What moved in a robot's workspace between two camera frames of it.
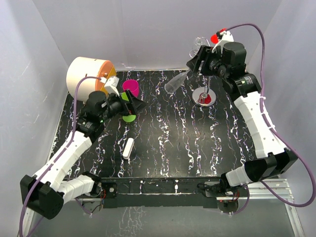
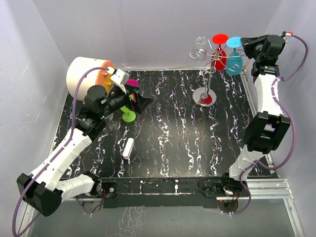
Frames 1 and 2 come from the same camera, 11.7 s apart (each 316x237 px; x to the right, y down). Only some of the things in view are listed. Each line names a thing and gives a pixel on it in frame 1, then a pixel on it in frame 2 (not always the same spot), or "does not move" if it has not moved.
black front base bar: x=163 y=192 does not move
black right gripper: x=202 y=59 -> x=249 y=43
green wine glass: x=130 y=118 does not move
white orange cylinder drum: x=80 y=67 does not move
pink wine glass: x=133 y=86 does not move
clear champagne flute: x=171 y=87 -> x=113 y=125
